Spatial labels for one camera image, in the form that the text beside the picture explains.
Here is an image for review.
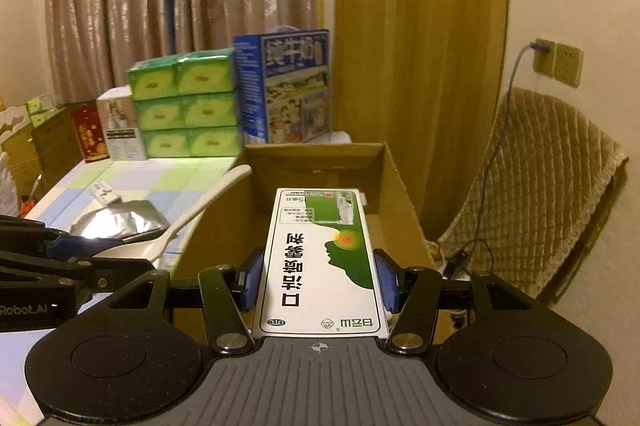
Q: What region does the silver foil pouch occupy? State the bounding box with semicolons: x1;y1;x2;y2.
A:
70;200;169;239

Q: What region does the white ointment box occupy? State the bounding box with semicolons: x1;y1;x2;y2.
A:
89;180;122;206

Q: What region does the green white medicine box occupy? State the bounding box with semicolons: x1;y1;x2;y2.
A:
253;188;388;338

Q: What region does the brown cardboard carton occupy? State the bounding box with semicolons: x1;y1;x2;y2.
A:
2;108;82;199

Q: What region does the brown cardboard box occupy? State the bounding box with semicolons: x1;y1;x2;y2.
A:
171;142;436;347

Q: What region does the white appliance box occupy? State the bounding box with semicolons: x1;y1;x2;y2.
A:
96;85;146;161

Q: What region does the quilted chair cushion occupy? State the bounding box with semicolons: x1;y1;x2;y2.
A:
438;87;628;304

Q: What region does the green tissue pack stack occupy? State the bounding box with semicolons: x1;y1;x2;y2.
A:
128;48;242;159

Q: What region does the blue milk carton box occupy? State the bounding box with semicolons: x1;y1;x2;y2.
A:
233;29;331;145

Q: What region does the mustard yellow curtain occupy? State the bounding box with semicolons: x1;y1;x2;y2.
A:
332;0;509;239

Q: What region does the black charger cable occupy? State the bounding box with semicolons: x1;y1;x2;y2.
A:
441;40;552;280

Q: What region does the wall power socket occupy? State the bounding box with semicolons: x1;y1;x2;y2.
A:
533;38;584;88

